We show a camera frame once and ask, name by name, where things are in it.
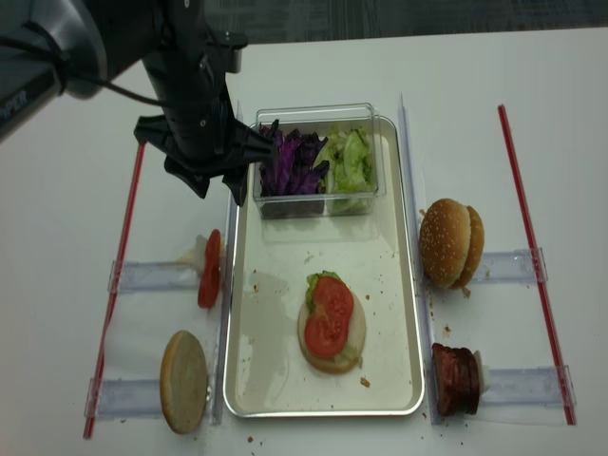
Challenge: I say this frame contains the left clear vertical rail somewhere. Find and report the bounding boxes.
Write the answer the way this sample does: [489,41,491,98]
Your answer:
[210,196,238,427]

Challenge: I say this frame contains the lettuce leaf on bun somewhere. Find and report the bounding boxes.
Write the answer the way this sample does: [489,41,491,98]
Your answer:
[297,271,367,373]

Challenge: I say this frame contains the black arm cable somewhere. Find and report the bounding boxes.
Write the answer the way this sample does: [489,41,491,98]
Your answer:
[0,23,165,106]

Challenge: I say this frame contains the cream metal tray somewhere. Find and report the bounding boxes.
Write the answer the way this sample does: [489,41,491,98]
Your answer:
[223,118,425,418]

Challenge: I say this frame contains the stacked meat patties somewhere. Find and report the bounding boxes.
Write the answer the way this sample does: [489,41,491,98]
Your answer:
[431,343,481,417]

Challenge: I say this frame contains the clear rail under bun slice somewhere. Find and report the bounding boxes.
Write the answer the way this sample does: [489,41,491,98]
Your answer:
[85,378,162,419]

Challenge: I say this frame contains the upright bun slice left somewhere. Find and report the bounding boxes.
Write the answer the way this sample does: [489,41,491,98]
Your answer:
[160,331,208,435]

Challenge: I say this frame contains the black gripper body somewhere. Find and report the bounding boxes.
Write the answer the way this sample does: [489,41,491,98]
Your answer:
[134,48,277,178]

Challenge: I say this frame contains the clear plastic salad box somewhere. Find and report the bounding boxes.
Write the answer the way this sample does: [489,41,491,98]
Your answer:
[251,103,385,219]

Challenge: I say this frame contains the white tomato stand block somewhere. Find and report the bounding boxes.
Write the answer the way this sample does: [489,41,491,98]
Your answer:
[191,235,207,276]

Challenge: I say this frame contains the clear rail under tomato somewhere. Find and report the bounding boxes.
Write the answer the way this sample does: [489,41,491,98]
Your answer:
[107,260,200,294]

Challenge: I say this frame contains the sesame bun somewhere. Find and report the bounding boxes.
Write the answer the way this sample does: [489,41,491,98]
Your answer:
[451,206,485,290]
[419,199,471,288]

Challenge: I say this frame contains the clear vertical rail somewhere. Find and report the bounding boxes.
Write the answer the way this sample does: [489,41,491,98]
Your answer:
[398,95,441,426]
[210,196,238,427]

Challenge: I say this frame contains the tomato slice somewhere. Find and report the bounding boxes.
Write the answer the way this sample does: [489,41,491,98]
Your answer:
[304,272,354,358]
[198,229,221,309]

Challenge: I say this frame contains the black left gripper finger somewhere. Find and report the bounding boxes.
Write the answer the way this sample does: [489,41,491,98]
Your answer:
[164,157,210,199]

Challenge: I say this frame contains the red strip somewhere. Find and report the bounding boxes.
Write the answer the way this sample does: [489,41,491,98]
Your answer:
[497,104,578,426]
[83,142,145,440]

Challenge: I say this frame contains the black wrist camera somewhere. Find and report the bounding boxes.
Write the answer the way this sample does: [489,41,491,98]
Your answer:
[206,28,249,74]

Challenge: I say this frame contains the clear rail under sesame buns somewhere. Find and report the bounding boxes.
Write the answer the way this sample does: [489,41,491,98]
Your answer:
[471,248,548,284]

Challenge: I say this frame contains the clear rail under patties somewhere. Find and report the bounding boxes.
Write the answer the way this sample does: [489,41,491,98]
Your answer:
[480,365,577,408]

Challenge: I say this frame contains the purple cabbage shreds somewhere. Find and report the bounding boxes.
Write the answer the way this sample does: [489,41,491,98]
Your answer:
[258,120,330,197]

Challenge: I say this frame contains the front sesame bun top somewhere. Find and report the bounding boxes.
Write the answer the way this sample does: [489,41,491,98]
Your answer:
[419,199,471,288]

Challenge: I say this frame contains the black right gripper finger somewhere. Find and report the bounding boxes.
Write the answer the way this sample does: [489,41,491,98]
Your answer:
[222,164,249,207]

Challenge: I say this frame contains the green lettuce in box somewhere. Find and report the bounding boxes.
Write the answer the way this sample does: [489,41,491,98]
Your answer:
[313,124,376,216]

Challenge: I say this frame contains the right red strip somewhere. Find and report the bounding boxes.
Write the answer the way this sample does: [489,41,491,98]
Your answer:
[497,104,578,426]

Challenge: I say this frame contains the white patty stand block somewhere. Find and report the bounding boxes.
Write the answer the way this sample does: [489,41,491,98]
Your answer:
[473,351,491,395]

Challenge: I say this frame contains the bottom bun slice on tray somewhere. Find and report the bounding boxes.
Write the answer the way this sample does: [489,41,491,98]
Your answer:
[297,294,367,374]

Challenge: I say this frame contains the right clear vertical rail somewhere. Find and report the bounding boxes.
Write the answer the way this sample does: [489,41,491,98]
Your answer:
[398,95,441,426]

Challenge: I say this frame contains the left red strip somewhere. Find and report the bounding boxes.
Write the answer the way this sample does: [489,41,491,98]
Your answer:
[83,142,145,440]

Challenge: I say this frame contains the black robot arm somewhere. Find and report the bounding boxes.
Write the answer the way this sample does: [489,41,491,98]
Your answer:
[1,1,276,204]

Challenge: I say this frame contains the rear sesame bun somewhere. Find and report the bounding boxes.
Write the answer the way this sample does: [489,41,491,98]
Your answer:
[451,206,485,290]

